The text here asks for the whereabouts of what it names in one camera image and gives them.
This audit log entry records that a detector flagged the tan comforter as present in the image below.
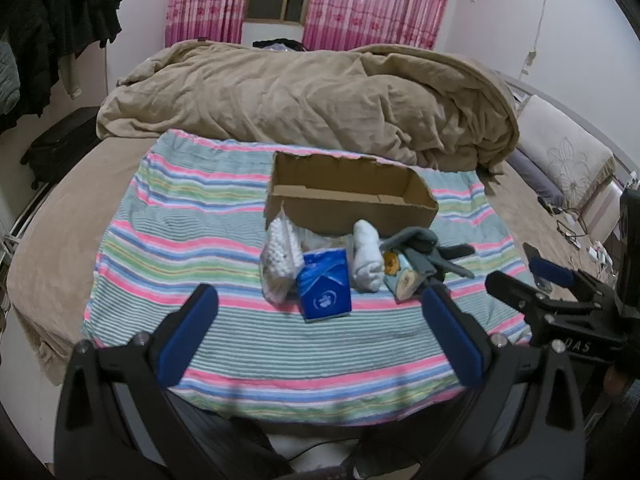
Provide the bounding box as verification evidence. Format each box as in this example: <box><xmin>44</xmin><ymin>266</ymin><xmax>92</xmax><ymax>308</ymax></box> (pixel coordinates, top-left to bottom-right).
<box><xmin>96</xmin><ymin>40</ymin><xmax>521</xmax><ymax>175</ymax></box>

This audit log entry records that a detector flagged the blue tissue pack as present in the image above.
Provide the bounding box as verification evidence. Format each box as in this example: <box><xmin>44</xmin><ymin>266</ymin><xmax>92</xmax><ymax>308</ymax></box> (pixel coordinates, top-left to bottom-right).
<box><xmin>296</xmin><ymin>249</ymin><xmax>353</xmax><ymax>323</ymax></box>

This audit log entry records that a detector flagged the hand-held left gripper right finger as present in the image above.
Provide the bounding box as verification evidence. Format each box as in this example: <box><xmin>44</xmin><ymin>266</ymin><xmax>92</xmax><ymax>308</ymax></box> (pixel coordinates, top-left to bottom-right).
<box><xmin>421</xmin><ymin>284</ymin><xmax>587</xmax><ymax>480</ymax></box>

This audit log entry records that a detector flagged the grey sock bundle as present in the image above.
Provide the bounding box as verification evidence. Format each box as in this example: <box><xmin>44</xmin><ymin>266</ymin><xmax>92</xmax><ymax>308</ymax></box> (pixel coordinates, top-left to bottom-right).
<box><xmin>380</xmin><ymin>226</ymin><xmax>476</xmax><ymax>286</ymax></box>

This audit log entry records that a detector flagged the white sock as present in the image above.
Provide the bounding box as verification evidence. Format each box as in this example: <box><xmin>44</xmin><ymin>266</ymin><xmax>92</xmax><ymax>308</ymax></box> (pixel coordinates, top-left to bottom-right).
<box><xmin>347</xmin><ymin>220</ymin><xmax>386</xmax><ymax>293</ymax></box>

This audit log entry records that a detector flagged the white floral pillow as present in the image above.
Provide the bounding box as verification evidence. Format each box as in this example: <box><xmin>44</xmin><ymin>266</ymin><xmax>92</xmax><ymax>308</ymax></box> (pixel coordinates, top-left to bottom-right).
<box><xmin>517</xmin><ymin>95</ymin><xmax>617</xmax><ymax>206</ymax></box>

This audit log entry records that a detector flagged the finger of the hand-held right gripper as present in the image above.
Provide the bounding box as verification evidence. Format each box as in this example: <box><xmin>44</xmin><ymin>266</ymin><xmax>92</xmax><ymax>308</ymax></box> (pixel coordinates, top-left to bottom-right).
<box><xmin>522</xmin><ymin>242</ymin><xmax>607</xmax><ymax>302</ymax></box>
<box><xmin>485</xmin><ymin>270</ymin><xmax>552</xmax><ymax>334</ymax></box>

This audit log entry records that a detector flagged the white power strip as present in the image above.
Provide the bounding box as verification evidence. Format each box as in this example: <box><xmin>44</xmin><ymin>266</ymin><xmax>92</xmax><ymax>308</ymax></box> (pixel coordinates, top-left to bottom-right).
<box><xmin>587</xmin><ymin>242</ymin><xmax>616</xmax><ymax>267</ymax></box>

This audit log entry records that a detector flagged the grey quilted garment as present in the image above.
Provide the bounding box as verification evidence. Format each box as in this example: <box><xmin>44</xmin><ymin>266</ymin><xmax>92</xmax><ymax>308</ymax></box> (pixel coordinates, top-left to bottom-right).
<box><xmin>0</xmin><ymin>40</ymin><xmax>22</xmax><ymax>117</ymax></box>

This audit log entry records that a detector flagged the white wall cable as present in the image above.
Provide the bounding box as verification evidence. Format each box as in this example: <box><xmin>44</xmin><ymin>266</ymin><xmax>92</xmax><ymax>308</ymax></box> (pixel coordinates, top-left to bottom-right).
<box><xmin>520</xmin><ymin>0</ymin><xmax>556</xmax><ymax>81</ymax></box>

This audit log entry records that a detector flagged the black suitcase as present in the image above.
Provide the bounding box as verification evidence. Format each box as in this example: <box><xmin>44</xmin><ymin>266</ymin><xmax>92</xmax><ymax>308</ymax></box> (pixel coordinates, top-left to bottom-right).
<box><xmin>20</xmin><ymin>106</ymin><xmax>103</xmax><ymax>191</ymax></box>

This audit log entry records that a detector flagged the black cloth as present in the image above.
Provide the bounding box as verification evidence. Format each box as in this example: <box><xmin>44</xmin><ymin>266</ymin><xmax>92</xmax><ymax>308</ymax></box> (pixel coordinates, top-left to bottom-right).
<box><xmin>252</xmin><ymin>38</ymin><xmax>308</xmax><ymax>52</ymax></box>

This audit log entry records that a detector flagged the striped pastel blanket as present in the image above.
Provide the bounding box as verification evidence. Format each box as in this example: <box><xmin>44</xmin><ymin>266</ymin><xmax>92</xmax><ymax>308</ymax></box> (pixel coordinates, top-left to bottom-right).
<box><xmin>82</xmin><ymin>129</ymin><xmax>533</xmax><ymax>427</ymax></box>

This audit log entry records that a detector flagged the pile of black clothes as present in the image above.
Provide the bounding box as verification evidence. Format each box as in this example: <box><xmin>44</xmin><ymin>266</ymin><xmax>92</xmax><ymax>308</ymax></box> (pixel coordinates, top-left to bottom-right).
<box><xmin>0</xmin><ymin>0</ymin><xmax>123</xmax><ymax>131</ymax></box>

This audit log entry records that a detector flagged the pink floral curtain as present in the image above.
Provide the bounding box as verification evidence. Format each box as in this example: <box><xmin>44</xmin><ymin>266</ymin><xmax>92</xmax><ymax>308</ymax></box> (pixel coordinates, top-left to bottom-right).
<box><xmin>302</xmin><ymin>0</ymin><xmax>458</xmax><ymax>51</ymax></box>
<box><xmin>165</xmin><ymin>0</ymin><xmax>254</xmax><ymax>48</ymax></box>

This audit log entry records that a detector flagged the grey pillow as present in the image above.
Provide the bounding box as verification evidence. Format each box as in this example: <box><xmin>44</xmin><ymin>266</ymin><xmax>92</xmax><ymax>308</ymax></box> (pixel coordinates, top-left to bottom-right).
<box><xmin>507</xmin><ymin>147</ymin><xmax>566</xmax><ymax>206</ymax></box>

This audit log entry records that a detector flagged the bed with brown sheet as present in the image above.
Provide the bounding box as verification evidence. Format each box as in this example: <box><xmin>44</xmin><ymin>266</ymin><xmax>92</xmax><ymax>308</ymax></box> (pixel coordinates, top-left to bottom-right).
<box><xmin>0</xmin><ymin>67</ymin><xmax>640</xmax><ymax>396</ymax></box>

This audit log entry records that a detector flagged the clear bag of cotton swabs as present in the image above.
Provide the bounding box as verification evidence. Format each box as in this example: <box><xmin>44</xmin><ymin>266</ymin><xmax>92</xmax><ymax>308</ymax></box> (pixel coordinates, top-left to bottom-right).
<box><xmin>260</xmin><ymin>202</ymin><xmax>307</xmax><ymax>306</ymax></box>

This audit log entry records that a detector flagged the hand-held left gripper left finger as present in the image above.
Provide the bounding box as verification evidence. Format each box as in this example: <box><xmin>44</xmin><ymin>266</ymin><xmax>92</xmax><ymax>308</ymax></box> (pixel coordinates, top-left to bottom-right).
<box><xmin>52</xmin><ymin>284</ymin><xmax>221</xmax><ymax>480</ymax></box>

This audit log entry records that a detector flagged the cartoon print tissue packet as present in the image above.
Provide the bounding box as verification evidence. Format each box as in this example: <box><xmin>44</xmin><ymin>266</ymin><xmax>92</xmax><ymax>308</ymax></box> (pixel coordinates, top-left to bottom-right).
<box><xmin>382</xmin><ymin>250</ymin><xmax>426</xmax><ymax>303</ymax></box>

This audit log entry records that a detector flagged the brown cardboard box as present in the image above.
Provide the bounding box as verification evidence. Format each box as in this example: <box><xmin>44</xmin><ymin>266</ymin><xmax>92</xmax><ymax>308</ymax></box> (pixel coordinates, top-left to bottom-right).
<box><xmin>265</xmin><ymin>151</ymin><xmax>439</xmax><ymax>237</ymax></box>

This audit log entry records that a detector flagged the black charger cable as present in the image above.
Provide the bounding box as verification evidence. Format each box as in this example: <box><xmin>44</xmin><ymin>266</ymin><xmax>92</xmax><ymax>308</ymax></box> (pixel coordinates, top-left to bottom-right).
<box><xmin>537</xmin><ymin>195</ymin><xmax>601</xmax><ymax>251</ymax></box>

